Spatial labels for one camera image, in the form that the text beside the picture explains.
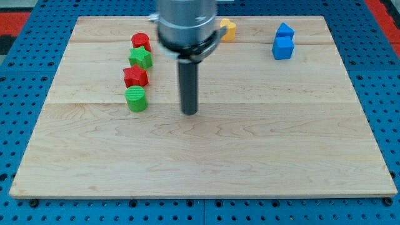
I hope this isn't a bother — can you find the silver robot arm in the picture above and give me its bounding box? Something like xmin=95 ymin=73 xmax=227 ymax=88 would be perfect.
xmin=150 ymin=0 xmax=227 ymax=64

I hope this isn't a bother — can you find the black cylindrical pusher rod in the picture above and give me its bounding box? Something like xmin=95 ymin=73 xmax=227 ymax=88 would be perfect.
xmin=178 ymin=62 xmax=198 ymax=116

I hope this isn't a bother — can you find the green cylinder block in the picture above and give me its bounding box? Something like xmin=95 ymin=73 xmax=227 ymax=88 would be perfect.
xmin=125 ymin=86 xmax=148 ymax=113

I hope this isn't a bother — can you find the red star block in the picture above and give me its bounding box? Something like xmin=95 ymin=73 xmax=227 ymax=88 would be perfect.
xmin=122 ymin=64 xmax=149 ymax=88

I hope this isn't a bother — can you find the wooden board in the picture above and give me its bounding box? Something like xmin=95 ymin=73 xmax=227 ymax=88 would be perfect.
xmin=9 ymin=16 xmax=397 ymax=199

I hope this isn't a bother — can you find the green star block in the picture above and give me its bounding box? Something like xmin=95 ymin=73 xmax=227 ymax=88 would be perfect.
xmin=128 ymin=46 xmax=153 ymax=69

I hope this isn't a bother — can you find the yellow heart block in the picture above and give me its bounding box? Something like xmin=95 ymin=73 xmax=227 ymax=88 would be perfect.
xmin=220 ymin=18 xmax=236 ymax=41

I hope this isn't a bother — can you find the red cylinder block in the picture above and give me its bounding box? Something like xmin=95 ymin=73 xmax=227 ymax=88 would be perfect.
xmin=131 ymin=32 xmax=151 ymax=52

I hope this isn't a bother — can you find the blue cube block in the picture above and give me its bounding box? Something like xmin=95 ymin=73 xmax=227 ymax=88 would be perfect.
xmin=272 ymin=36 xmax=294 ymax=60

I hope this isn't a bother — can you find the blue triangle block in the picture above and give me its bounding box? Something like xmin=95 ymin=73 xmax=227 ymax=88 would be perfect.
xmin=276 ymin=22 xmax=295 ymax=39

